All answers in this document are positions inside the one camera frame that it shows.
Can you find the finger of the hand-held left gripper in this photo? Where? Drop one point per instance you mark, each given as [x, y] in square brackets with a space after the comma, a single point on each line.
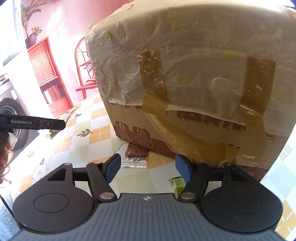
[50, 124]

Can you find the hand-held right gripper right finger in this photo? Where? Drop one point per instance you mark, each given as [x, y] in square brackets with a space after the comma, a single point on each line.
[183, 168]

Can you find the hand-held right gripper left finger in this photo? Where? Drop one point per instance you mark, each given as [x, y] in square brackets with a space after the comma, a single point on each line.
[113, 165]

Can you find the dark green snack packet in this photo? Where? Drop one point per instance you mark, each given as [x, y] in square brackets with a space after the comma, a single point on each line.
[70, 114]

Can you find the brown snack packet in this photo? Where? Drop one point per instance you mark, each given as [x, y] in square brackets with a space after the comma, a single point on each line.
[135, 150]

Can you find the brown cardboard box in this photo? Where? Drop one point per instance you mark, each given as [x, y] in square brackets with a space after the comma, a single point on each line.
[129, 120]

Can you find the clear plastic bag liner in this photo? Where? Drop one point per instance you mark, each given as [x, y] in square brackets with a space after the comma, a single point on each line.
[196, 46]

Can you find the person's left hand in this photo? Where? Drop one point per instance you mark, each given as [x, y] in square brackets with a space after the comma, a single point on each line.
[3, 162]

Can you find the light green snack packet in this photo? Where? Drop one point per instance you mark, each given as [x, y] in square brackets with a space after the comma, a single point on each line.
[177, 185]

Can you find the checked flower tablecloth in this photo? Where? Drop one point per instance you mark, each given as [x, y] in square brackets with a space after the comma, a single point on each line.
[87, 143]

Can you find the printed room wall backdrop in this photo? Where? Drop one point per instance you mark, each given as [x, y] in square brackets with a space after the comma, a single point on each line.
[62, 46]

